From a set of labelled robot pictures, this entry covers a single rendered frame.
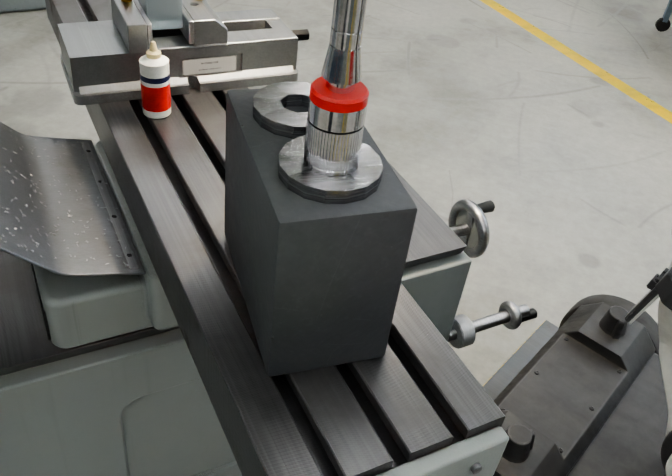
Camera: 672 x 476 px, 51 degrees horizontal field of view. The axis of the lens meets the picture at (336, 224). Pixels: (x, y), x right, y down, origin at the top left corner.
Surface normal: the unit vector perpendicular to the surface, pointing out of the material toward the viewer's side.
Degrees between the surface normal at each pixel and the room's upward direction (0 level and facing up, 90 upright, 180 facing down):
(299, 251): 90
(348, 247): 90
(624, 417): 0
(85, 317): 90
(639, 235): 0
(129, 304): 90
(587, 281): 0
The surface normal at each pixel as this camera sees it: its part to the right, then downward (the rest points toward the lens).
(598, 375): 0.11, -0.78
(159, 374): 0.44, 0.59
